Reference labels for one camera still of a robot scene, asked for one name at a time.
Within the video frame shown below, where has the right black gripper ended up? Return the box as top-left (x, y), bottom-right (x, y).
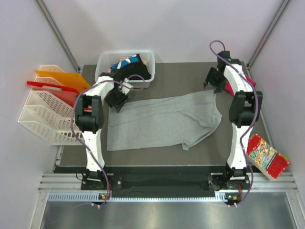
top-left (203, 68), bottom-right (227, 94)

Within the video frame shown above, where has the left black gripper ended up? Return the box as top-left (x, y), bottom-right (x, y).
top-left (104, 87), bottom-right (129, 113)

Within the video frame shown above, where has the grey t shirt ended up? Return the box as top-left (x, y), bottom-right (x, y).
top-left (107, 90), bottom-right (222, 151)

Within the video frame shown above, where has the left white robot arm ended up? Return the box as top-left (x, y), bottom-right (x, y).
top-left (71, 70), bottom-right (132, 191)

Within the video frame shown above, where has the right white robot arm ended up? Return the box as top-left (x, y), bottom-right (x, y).
top-left (203, 51), bottom-right (263, 189)

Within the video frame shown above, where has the pink folded t shirt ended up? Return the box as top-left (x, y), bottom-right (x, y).
top-left (224, 75), bottom-right (257, 96)

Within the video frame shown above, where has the black t shirt with print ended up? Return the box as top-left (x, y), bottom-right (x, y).
top-left (110, 54), bottom-right (151, 80)

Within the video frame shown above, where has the white plastic laundry basket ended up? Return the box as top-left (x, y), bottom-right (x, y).
top-left (94, 50), bottom-right (155, 88)

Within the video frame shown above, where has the red plastic folder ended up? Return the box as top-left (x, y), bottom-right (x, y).
top-left (27, 81), bottom-right (79, 107)

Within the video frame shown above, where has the orange plastic folder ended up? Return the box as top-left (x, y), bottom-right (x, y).
top-left (35, 70), bottom-right (90, 92)

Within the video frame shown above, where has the white plastic file organizer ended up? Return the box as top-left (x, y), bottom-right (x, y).
top-left (18, 65), bottom-right (79, 145)

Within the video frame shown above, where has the red patterned book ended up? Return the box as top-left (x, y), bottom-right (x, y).
top-left (246, 134), bottom-right (290, 180)

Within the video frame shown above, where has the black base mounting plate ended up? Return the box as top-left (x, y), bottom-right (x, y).
top-left (81, 173), bottom-right (253, 198)

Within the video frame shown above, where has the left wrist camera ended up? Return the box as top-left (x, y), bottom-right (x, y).
top-left (119, 78), bottom-right (133, 95)

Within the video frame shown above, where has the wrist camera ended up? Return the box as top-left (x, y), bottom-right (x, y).
top-left (217, 51), bottom-right (231, 69)
top-left (119, 78), bottom-right (133, 95)

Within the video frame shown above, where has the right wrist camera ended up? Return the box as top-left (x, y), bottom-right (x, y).
top-left (217, 51), bottom-right (231, 69)

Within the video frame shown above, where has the grey slotted cable duct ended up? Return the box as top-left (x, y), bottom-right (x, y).
top-left (48, 192), bottom-right (228, 203)

